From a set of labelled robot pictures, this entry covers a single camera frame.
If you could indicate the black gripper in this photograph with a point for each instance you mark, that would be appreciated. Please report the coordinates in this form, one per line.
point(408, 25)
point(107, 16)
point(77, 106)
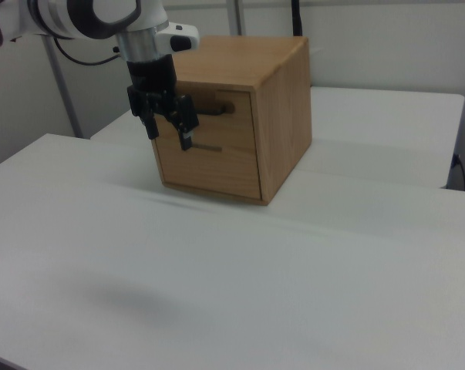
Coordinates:
point(151, 77)

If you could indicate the black camera stand pole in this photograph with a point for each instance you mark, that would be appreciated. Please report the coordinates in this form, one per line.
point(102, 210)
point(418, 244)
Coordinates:
point(297, 17)

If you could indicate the wooden drawer cabinet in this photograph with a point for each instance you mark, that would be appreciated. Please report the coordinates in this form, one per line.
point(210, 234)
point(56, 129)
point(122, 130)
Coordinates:
point(278, 115)

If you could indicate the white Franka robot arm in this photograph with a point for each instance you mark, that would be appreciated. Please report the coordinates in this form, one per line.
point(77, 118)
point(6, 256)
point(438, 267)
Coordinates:
point(62, 15)

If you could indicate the wooden drawer with slot pull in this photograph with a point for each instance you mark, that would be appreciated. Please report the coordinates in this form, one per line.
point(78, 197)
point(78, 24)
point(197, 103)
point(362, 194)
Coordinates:
point(213, 171)

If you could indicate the grey partition post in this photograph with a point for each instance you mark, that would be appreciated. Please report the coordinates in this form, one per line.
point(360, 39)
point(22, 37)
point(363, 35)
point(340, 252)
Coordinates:
point(234, 17)

